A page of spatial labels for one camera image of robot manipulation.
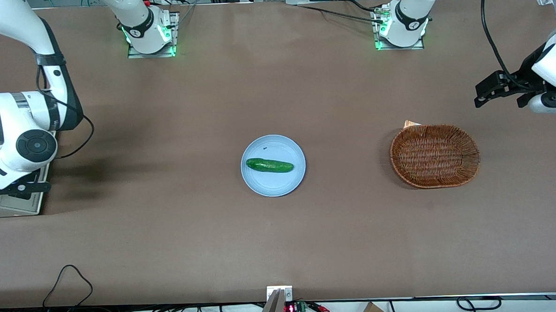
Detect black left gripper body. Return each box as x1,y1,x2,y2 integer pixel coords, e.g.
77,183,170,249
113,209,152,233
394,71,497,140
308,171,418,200
504,46,551,109

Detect brown oval wicker basket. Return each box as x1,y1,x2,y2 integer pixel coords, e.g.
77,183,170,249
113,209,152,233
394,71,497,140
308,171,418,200
389,122,482,190

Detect light blue round plate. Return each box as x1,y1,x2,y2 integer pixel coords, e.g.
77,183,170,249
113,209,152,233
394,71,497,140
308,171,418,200
239,134,308,198

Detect green cucumber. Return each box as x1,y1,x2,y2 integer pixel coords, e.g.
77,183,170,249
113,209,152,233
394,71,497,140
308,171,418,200
246,156,295,175

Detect red clip leads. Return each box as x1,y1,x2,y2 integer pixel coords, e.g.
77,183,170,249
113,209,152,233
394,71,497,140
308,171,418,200
308,301,343,312

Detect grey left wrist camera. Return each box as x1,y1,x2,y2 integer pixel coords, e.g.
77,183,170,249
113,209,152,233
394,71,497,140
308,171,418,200
527,92,556,116

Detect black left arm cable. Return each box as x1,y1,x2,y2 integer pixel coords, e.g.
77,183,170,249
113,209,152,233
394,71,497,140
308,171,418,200
481,0,531,93

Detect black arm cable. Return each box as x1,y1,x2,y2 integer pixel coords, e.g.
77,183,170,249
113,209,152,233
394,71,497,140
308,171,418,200
481,0,531,93
36,63,96,161

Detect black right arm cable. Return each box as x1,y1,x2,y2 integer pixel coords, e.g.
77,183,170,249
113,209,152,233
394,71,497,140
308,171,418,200
36,63,96,161

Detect thin black looped cable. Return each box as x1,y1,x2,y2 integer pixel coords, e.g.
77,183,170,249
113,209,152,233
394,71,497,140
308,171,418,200
41,264,95,309

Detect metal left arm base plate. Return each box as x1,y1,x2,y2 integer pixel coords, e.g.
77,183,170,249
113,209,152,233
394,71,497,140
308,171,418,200
371,3,425,52

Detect black cable across table edge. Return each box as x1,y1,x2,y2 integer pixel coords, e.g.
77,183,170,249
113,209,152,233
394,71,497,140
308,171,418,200
297,0,386,28

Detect black coiled cable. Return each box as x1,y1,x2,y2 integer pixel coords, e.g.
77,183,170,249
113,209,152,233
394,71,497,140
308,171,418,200
456,295,503,312

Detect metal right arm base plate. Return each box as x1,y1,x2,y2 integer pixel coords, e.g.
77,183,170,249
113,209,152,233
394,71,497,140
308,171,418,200
126,12,182,59

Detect silver camera mount bracket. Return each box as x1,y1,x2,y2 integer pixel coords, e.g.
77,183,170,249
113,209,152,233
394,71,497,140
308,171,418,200
255,285,295,312

